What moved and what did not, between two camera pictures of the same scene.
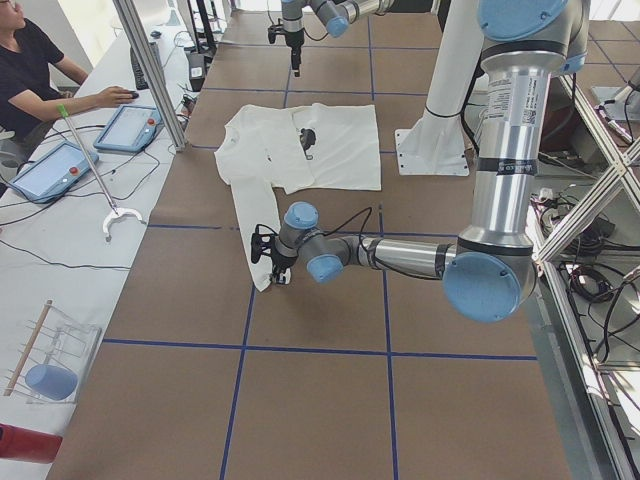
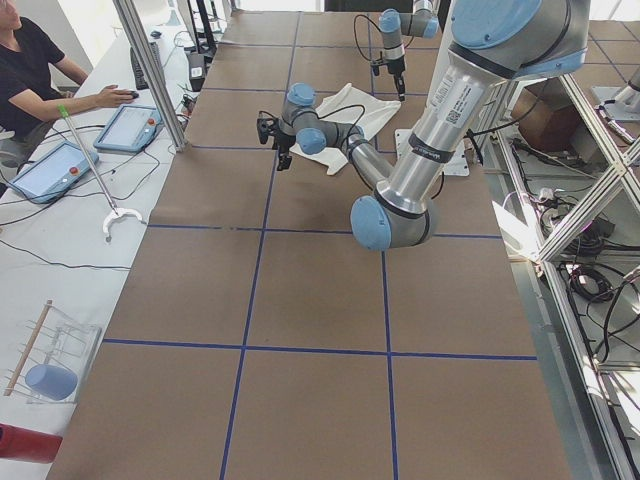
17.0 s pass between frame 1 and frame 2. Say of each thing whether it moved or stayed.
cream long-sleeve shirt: moved
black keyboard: stayed
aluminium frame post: stayed
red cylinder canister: stayed
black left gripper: moved
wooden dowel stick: stayed
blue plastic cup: stayed
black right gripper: moved
